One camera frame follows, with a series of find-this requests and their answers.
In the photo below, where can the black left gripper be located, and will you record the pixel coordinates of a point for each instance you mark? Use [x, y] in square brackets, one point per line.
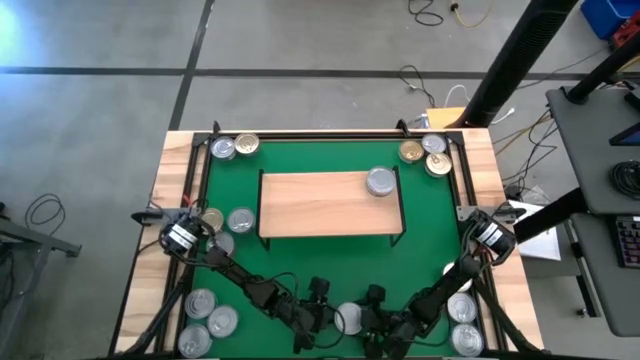
[310, 315]

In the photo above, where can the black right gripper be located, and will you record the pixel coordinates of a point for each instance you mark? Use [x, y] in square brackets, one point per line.
[392, 327]

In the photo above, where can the white lid tin can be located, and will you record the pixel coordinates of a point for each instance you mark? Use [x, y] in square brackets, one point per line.
[446, 269]

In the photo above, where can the silver lid red label can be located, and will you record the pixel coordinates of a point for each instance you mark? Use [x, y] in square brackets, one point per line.
[225, 241]

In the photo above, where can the silver lid blue label can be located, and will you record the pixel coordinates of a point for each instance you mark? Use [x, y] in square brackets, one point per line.
[240, 220]

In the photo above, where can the gold lid blue label can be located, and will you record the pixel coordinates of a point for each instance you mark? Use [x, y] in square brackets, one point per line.
[215, 218]
[438, 164]

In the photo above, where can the gold lid green label can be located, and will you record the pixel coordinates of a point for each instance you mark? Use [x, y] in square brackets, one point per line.
[411, 150]

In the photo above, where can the silver lid white label can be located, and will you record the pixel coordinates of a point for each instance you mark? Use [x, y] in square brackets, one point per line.
[433, 144]

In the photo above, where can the gold-rim can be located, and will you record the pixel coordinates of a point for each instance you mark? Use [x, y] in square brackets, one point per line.
[222, 147]

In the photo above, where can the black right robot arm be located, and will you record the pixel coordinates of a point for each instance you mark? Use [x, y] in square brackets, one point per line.
[440, 292]

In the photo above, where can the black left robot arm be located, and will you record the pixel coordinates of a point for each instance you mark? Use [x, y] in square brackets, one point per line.
[240, 280]

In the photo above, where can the wooden shelf black metal legs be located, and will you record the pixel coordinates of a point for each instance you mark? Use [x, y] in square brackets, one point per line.
[320, 205]

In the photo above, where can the green table mat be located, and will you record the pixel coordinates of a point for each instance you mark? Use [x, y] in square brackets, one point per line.
[300, 255]

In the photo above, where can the white paper sheet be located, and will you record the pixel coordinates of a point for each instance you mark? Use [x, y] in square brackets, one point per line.
[542, 247]

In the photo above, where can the gold lid tin can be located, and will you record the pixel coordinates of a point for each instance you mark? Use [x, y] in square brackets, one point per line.
[246, 143]

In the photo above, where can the black clamp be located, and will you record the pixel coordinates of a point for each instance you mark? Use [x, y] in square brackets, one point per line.
[216, 127]
[402, 126]

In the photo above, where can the black desk support bar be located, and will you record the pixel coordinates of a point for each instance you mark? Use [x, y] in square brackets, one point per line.
[550, 220]

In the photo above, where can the small wooden box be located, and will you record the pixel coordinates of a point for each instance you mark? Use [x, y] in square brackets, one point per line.
[442, 117]

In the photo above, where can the black keyboard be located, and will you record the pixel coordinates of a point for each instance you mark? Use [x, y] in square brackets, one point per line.
[629, 240]

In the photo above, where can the grey desk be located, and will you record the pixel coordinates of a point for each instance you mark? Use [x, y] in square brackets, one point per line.
[590, 150]

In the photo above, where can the grey metal stand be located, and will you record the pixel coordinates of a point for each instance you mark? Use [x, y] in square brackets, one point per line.
[40, 241]

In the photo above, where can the black corrugated column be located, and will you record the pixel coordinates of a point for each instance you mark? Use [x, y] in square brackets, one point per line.
[520, 55]

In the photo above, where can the black tablet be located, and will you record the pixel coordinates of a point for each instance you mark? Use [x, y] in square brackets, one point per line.
[631, 136]

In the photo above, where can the black slanted pole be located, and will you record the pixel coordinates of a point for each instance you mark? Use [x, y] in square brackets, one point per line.
[600, 75]

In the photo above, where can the blue plastic bin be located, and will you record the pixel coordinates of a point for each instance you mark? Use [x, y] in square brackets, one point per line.
[605, 15]

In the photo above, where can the red object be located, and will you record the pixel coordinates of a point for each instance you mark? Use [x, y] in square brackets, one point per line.
[629, 35]

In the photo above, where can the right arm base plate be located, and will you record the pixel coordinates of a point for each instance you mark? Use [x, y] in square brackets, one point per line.
[467, 212]

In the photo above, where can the black metal table frame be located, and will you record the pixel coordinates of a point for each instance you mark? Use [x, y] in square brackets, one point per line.
[325, 135]

